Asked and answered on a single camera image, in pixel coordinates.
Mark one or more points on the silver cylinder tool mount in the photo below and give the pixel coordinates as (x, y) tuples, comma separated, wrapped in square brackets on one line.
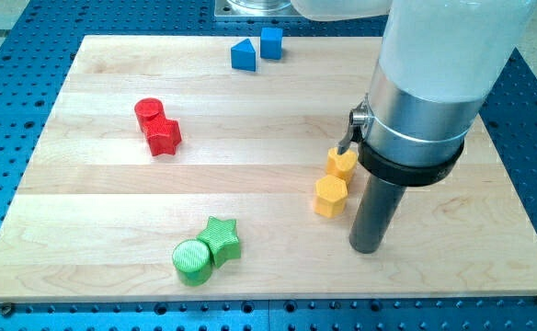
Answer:
[(407, 140)]

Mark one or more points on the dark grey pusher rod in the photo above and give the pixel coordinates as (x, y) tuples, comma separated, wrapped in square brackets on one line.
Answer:
[(377, 208)]

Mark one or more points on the yellow heart block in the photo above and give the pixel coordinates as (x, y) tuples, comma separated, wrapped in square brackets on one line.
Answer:
[(341, 166)]

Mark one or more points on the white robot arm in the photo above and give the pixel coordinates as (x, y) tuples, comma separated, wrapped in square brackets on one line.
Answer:
[(438, 62)]

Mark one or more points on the yellow hexagon block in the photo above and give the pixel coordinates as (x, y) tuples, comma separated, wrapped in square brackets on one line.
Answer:
[(330, 197)]

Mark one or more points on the green star block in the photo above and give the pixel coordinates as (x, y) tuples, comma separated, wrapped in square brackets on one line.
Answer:
[(221, 237)]

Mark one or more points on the blue cube block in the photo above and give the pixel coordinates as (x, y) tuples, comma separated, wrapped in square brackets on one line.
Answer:
[(271, 43)]

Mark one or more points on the blue triangle block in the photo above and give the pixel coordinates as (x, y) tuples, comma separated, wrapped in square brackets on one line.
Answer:
[(243, 56)]

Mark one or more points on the green cylinder block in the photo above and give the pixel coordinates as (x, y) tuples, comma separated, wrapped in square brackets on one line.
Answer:
[(192, 261)]

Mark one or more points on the light wooden board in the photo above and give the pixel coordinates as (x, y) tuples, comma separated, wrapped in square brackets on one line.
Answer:
[(96, 217)]

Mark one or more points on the red star block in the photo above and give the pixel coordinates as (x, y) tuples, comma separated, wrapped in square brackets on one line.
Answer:
[(162, 135)]

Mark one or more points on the red cylinder block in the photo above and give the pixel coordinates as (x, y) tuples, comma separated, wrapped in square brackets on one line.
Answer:
[(148, 109)]

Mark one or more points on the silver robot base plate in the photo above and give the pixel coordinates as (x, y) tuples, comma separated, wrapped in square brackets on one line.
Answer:
[(254, 8)]

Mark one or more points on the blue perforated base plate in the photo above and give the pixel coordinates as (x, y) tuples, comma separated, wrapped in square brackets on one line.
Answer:
[(38, 43)]

